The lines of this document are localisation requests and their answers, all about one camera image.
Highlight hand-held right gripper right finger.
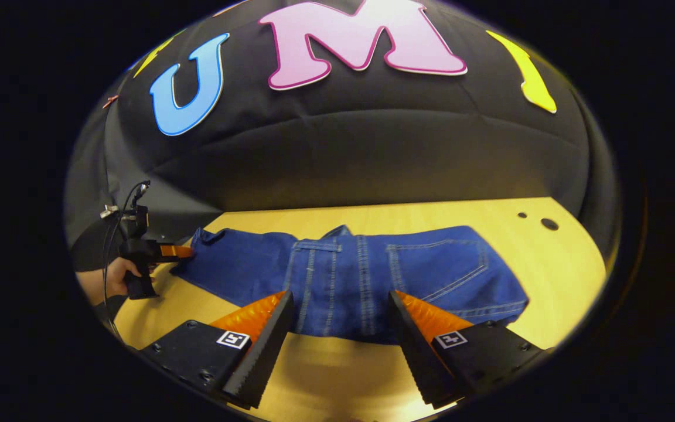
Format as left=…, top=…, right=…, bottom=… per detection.
left=388, top=290, right=552, bottom=410

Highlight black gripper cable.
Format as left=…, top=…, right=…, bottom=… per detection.
left=100, top=181, right=152, bottom=343

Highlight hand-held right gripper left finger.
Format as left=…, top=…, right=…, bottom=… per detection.
left=138, top=290, right=294, bottom=410

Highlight blue denim jeans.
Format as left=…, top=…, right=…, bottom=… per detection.
left=171, top=225, right=530, bottom=345

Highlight black backdrop cloth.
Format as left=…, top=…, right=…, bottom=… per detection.
left=65, top=0, right=619, bottom=264

